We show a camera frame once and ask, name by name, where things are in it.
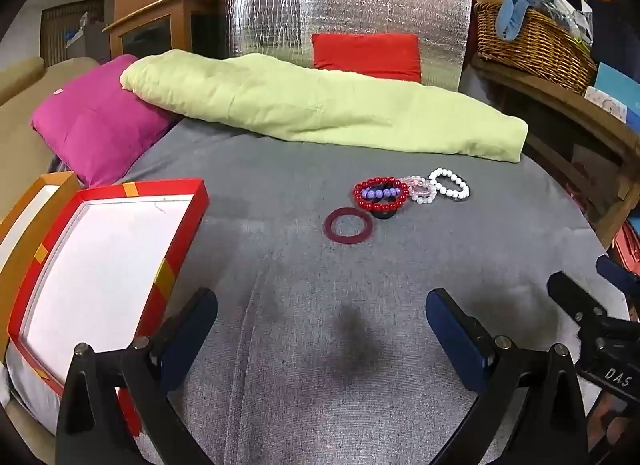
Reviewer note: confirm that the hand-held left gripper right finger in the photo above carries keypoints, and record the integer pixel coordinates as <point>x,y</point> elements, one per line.
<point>452,325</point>

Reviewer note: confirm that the beige sofa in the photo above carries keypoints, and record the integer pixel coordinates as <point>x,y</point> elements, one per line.
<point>20,110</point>

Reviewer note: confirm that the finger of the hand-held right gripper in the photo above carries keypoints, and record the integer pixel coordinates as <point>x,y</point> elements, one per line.
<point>570,295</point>
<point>612,270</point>

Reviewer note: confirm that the light green blanket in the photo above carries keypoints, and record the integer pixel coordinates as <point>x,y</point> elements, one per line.
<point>325,105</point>

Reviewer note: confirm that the magenta pillow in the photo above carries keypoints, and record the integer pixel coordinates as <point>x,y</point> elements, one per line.
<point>95,120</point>

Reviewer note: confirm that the orange box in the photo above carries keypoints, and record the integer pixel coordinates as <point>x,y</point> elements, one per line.
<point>20,245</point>

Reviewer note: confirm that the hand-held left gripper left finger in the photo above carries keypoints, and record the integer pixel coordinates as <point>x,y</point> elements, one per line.
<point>192,325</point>

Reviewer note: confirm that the grey bed sheet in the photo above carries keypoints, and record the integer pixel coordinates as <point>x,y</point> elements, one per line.
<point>300,295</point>

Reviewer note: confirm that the wicker basket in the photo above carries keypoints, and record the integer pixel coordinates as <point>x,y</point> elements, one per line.
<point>540,45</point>

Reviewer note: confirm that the wooden shelf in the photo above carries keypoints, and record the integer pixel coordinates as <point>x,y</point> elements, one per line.
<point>560,105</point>

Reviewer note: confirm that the blue cloth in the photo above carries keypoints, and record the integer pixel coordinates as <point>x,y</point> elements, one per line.
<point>515,10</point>

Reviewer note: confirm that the silver foil panel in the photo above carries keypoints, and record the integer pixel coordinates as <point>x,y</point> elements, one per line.
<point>270,10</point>

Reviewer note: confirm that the blue card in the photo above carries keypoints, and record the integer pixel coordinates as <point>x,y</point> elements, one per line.
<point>617,80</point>

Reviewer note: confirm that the red container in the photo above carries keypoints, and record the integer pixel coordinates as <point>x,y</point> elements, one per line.
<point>625,245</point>

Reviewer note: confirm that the red cushion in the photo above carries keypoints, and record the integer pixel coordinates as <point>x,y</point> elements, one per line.
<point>365,57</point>

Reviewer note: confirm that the dark red bangle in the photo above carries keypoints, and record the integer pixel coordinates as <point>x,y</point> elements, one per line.
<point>330,232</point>

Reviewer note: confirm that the red box with white lining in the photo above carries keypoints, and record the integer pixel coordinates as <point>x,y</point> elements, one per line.
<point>100,255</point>

